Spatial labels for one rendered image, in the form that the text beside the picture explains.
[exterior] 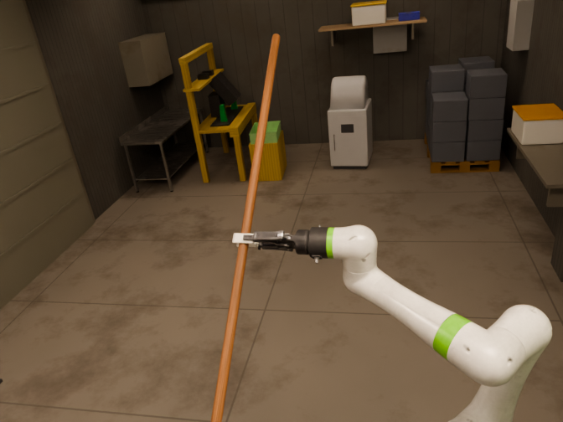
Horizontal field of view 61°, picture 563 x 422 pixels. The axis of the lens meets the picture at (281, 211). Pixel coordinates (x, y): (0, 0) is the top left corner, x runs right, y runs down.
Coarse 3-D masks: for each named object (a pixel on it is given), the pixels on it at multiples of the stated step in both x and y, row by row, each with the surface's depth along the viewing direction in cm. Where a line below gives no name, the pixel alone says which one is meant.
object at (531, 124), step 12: (516, 108) 427; (528, 108) 424; (540, 108) 420; (552, 108) 416; (516, 120) 425; (528, 120) 400; (540, 120) 399; (552, 120) 397; (516, 132) 425; (528, 132) 405; (540, 132) 403; (552, 132) 401; (528, 144) 410
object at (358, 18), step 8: (384, 0) 671; (352, 8) 657; (360, 8) 655; (368, 8) 653; (376, 8) 650; (384, 8) 648; (352, 16) 662; (360, 16) 659; (368, 16) 657; (376, 16) 655; (384, 16) 653; (352, 24) 667; (360, 24) 664; (368, 24) 663
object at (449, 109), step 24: (432, 72) 635; (456, 72) 630; (480, 72) 604; (504, 72) 590; (432, 96) 632; (456, 96) 619; (480, 96) 598; (504, 96) 592; (432, 120) 625; (456, 120) 616; (480, 120) 612; (432, 144) 637; (456, 144) 631; (480, 144) 625; (432, 168) 651; (456, 168) 653; (480, 168) 645
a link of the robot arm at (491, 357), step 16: (448, 320) 121; (464, 320) 121; (448, 336) 119; (464, 336) 117; (480, 336) 116; (496, 336) 116; (512, 336) 116; (448, 352) 119; (464, 352) 115; (480, 352) 113; (496, 352) 112; (512, 352) 113; (464, 368) 116; (480, 368) 112; (496, 368) 111; (512, 368) 112; (496, 384) 113
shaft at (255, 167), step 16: (272, 48) 173; (272, 64) 170; (272, 80) 169; (256, 144) 159; (256, 160) 157; (256, 176) 155; (240, 256) 145; (240, 272) 144; (240, 288) 143; (224, 352) 136; (224, 368) 134; (224, 384) 133; (224, 400) 132
